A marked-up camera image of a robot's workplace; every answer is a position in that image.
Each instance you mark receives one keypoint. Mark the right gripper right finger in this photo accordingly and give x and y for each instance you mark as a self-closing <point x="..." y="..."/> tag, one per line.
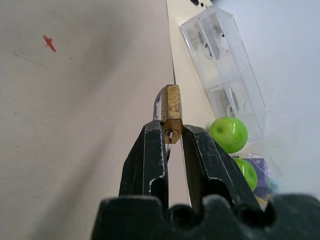
<point x="210" y="160"/>

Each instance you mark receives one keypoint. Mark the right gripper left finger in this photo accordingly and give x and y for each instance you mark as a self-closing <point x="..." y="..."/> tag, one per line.
<point x="145" y="162"/>

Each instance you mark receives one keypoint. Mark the brass padlock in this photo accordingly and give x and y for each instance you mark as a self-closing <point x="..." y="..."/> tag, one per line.
<point x="172" y="105"/>

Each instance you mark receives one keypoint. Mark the green apple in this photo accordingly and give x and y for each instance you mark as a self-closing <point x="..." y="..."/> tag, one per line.
<point x="247" y="175"/>
<point x="228" y="135"/>

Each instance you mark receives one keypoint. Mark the purple pack in bag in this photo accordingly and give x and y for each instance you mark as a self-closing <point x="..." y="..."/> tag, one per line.
<point x="261" y="172"/>

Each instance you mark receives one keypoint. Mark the dark small part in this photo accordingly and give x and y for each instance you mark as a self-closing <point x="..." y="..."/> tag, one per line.
<point x="233" y="100"/>

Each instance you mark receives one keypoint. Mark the colourful small items bundle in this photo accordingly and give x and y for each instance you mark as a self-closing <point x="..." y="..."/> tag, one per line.
<point x="273" y="184"/>

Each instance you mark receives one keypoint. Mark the clear plastic bag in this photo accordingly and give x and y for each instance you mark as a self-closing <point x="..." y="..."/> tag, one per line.
<point x="282" y="165"/>

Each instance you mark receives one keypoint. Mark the clear plastic compartment box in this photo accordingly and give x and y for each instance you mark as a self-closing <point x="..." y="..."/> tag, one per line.
<point x="225" y="72"/>

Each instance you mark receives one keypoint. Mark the small red scrap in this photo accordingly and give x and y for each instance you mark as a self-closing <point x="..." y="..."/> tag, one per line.
<point x="49" y="43"/>

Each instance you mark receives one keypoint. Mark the small black block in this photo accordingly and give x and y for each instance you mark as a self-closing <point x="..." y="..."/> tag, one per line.
<point x="194" y="1"/>

